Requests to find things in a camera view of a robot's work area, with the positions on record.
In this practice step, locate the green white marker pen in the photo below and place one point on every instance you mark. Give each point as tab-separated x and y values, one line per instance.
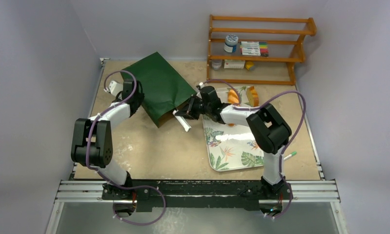
290	155

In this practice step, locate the leaf pattern serving tray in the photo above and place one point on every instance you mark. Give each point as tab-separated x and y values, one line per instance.
231	147

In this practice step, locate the white jar blue lid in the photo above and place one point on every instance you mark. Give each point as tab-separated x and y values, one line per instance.
231	42

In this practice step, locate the metal tongs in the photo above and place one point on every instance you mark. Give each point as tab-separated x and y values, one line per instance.
182	121

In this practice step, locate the small grey jar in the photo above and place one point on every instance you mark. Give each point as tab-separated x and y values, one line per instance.
216	64

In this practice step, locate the white small box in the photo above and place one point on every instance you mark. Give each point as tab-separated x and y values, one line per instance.
234	64

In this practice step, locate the orange fake bread slice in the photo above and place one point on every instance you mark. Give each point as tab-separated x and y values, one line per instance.
252	96

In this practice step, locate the green paper bag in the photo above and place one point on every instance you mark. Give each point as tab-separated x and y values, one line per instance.
163	87

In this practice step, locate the orange wooden shelf rack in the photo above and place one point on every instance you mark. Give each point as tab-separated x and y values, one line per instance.
284	38

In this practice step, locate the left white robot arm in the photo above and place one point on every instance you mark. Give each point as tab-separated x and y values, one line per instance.
92	144

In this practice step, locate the coloured marker set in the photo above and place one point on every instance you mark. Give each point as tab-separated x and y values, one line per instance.
254	48

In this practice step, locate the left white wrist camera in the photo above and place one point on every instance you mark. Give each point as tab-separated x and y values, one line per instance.
114	88

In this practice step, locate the fake baguette bread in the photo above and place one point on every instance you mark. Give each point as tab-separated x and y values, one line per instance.
233	97

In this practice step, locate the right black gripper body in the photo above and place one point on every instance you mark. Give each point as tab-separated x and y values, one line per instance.
194	107

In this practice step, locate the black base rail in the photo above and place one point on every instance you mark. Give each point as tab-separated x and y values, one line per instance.
250	195

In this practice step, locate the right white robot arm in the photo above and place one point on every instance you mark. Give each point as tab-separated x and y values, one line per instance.
270	130

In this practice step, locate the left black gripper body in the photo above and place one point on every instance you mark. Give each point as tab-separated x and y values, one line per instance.
139	98

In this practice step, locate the small yellow object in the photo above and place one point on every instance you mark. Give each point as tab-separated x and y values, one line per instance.
249	65

